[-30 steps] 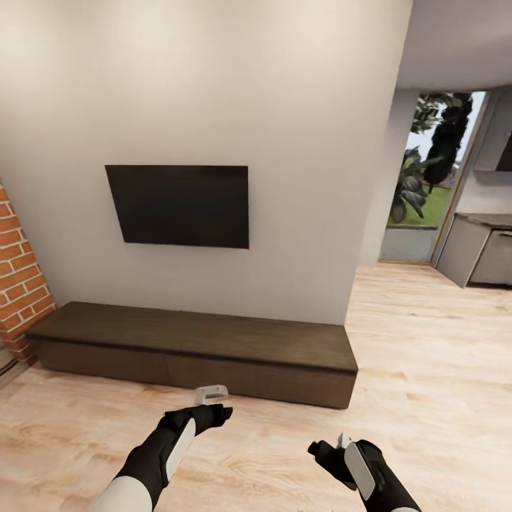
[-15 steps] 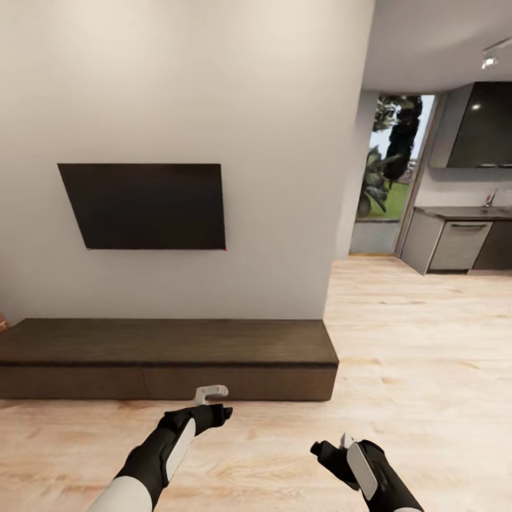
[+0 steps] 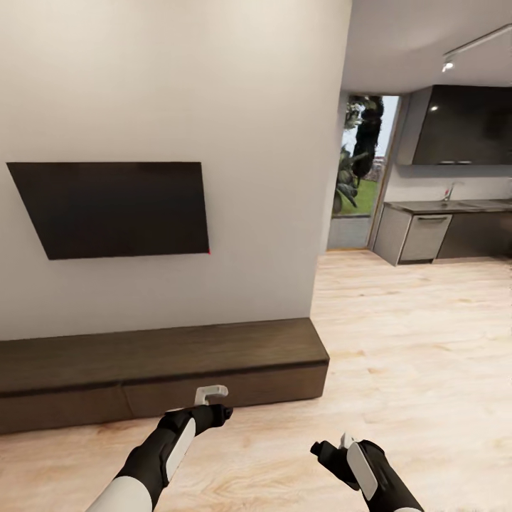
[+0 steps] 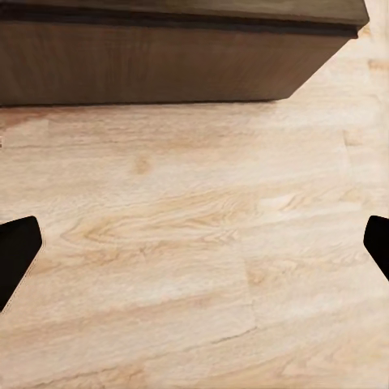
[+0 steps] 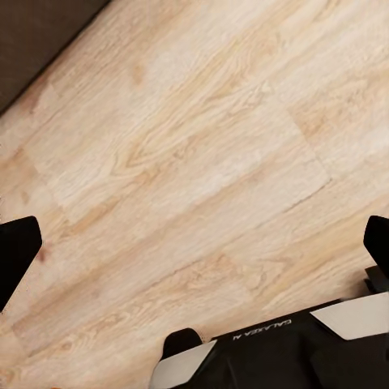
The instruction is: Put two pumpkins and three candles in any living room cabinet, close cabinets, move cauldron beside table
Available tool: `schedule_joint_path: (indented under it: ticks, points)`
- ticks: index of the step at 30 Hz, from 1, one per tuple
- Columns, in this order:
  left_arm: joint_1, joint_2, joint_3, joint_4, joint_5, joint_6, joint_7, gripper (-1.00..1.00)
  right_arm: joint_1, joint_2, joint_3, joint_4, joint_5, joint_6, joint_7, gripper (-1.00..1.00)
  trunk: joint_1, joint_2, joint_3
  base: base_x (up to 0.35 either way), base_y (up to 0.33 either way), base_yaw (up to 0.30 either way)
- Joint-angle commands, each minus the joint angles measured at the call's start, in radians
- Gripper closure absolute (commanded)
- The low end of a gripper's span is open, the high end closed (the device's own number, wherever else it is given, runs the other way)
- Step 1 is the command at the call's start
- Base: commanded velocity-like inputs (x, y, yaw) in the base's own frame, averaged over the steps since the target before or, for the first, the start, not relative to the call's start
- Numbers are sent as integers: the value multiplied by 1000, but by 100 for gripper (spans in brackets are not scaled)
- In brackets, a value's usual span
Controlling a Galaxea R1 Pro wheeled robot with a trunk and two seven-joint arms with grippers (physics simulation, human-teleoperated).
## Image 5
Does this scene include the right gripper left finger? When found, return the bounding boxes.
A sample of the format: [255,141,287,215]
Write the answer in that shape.
[0,216,42,313]

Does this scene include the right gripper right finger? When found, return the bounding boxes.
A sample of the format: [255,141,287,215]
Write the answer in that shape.
[363,216,389,280]

